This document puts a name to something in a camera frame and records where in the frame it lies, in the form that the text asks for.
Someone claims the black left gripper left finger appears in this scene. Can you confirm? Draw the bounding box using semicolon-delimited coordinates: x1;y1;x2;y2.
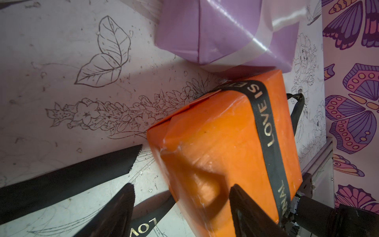
75;183;135;237

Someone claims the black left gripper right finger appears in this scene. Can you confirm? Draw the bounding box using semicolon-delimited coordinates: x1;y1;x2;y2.
229;184;287;237

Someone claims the orange gift box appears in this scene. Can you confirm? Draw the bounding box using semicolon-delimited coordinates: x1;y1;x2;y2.
147;70;305;237

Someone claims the black lettered ribbon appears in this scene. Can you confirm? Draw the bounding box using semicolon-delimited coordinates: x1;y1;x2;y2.
1;80;290;237

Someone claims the lilac gift box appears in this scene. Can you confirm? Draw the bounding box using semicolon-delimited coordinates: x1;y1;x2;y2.
156;1;305;75

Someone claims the white satin ribbon bow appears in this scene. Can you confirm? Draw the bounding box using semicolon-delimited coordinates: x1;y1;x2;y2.
202;1;307;73

